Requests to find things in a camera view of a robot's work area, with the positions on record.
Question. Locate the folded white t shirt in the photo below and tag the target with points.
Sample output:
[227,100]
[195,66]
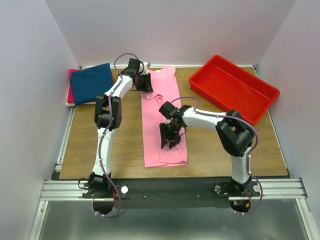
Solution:
[70,101]

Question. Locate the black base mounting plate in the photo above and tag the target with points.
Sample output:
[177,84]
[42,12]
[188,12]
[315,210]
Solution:
[219,197]

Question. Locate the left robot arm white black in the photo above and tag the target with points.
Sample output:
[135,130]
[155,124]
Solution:
[108,118]

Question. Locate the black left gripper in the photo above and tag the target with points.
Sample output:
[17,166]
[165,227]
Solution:
[146,87]

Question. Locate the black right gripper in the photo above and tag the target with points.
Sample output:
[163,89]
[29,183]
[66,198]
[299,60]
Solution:
[174,140]

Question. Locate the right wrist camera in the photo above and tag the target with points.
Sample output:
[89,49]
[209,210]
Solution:
[169,111]

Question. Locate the red plastic bin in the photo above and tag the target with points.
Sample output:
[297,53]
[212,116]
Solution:
[229,87]

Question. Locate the aluminium frame rail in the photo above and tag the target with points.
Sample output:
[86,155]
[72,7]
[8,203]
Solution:
[272,188]

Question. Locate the folded magenta t shirt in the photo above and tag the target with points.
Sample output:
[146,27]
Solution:
[70,75]

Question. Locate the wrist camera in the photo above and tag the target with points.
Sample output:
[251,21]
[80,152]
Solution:
[169,111]
[136,67]

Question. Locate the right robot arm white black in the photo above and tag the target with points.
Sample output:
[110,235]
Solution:
[235,134]

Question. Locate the folded navy blue t shirt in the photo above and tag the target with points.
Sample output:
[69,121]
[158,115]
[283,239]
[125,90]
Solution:
[90,82]

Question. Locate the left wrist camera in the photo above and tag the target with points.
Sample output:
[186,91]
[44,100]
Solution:
[136,67]

